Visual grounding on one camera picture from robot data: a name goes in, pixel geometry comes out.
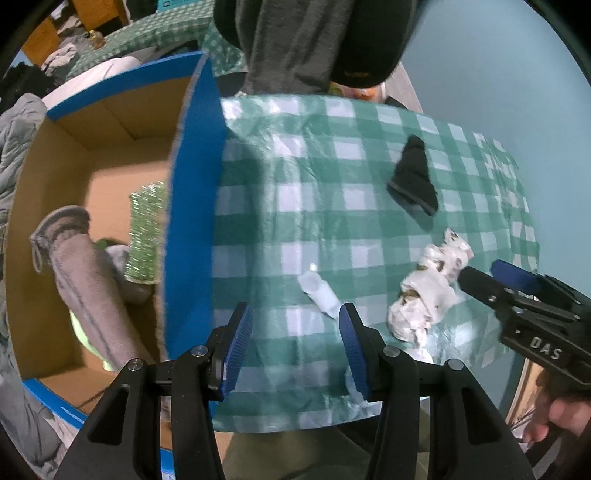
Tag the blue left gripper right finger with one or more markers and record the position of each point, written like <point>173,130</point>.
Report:
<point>356,346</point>

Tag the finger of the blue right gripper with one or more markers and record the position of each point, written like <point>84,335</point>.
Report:
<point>486,290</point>
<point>515,277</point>

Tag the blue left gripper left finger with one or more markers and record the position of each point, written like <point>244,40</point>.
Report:
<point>235,340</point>

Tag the black sock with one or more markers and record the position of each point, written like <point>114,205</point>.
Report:
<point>411,179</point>

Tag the green glitter cloth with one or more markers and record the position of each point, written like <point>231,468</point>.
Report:
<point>148,206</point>

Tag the taupe fleece sock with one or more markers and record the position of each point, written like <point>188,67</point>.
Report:
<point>86,285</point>

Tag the person's right hand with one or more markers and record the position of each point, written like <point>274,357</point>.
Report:
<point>569,413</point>

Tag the small white plastic scrap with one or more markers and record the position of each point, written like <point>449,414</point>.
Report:
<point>320,292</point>

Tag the green checkered tablecloth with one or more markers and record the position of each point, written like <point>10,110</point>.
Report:
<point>304,184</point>

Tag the orange snack bag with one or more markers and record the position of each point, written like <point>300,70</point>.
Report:
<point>376,94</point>

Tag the blue cardboard box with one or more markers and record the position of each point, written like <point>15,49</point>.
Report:
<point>161,121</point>

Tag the black office chair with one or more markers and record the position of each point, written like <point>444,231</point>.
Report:
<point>376,37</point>

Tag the dark grey towel on chair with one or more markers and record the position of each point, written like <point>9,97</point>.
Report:
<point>290,46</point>

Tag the bed with white sheet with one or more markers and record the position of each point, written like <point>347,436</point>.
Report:
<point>90,77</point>

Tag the grey quilted jacket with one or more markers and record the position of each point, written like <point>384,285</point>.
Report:
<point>19,126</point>

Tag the far table green checkered cloth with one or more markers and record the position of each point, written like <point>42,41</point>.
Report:
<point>179,25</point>

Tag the grey clothes heap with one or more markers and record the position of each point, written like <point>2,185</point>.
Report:
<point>61,59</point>

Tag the yellow bottle on far table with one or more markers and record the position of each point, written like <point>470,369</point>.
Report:
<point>96,39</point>

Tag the wooden wardrobe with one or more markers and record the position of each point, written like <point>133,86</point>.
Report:
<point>71,16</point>

